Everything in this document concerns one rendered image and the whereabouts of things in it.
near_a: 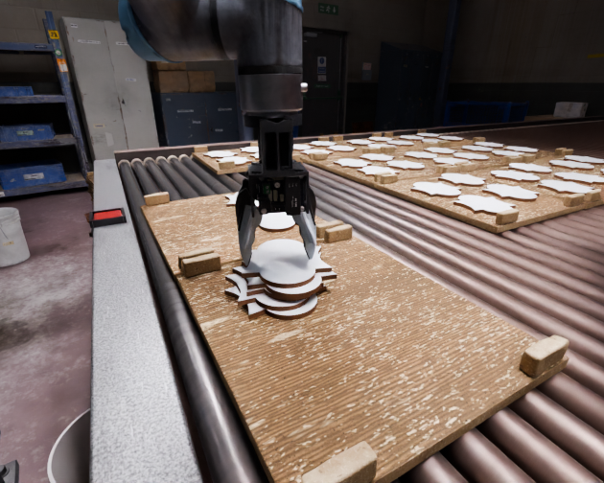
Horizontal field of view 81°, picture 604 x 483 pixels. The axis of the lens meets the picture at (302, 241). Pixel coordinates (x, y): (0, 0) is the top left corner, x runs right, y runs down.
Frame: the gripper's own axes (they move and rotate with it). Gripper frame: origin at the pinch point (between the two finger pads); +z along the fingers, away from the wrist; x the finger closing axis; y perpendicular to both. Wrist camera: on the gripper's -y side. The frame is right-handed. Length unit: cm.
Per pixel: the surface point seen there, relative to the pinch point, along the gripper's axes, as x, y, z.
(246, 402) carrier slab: -5.4, 22.1, 4.9
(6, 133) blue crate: -259, -398, 17
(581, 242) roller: 64, -10, 8
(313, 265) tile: 4.8, 3.3, 0.7
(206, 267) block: -11.3, -4.6, 3.5
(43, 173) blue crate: -238, -405, 64
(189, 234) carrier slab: -16.4, -22.1, 4.3
